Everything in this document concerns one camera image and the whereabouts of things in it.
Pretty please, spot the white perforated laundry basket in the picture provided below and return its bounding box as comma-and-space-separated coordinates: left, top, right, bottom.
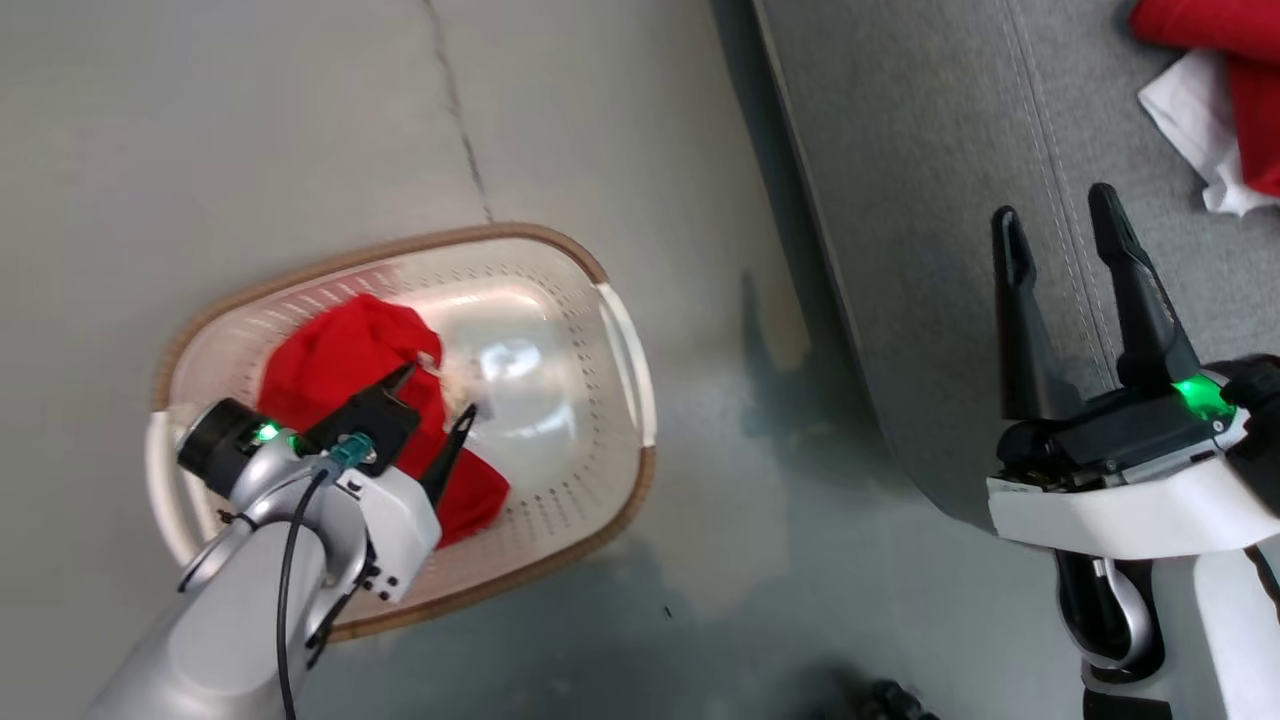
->
145, 221, 659, 644

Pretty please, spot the left arm cable teal plug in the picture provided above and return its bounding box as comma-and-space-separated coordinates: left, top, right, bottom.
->
274, 431, 379, 720

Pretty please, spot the white cloth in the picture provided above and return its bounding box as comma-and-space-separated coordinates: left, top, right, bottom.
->
1137, 49, 1280, 219

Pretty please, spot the grey fabric sofa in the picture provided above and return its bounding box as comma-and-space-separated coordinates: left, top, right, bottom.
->
750, 0, 1280, 532

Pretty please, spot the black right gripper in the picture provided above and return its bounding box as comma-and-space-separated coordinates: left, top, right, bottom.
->
991, 182, 1242, 492

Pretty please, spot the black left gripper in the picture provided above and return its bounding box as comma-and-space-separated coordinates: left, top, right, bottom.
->
254, 362, 479, 505

